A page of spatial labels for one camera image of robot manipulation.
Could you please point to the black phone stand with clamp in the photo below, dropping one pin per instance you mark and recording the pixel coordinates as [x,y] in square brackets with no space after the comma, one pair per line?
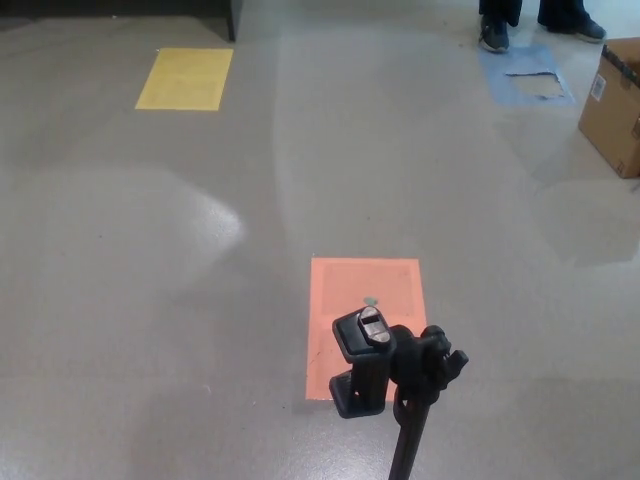
[371,350]

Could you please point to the orange rectangular floor sheet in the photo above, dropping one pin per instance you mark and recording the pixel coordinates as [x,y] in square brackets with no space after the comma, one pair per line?
[350,280]

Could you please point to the yellow rectangular floor sheet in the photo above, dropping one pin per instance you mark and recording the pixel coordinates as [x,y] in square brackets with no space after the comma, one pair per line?
[184,79]

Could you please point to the torn blue floor sheet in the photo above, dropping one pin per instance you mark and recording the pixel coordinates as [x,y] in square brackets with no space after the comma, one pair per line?
[505,60]

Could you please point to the small green round sticker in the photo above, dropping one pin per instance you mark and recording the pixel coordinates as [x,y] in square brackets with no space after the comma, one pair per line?
[371,300]

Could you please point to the dark sneaker with white sole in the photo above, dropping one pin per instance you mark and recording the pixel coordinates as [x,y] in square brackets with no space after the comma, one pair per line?
[494,36]
[580,29]

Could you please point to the dark trouser leg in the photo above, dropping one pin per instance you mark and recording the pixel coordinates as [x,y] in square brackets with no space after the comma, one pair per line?
[500,9]
[562,9]

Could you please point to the brown cardboard box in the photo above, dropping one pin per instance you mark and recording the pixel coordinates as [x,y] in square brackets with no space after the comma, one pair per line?
[607,120]

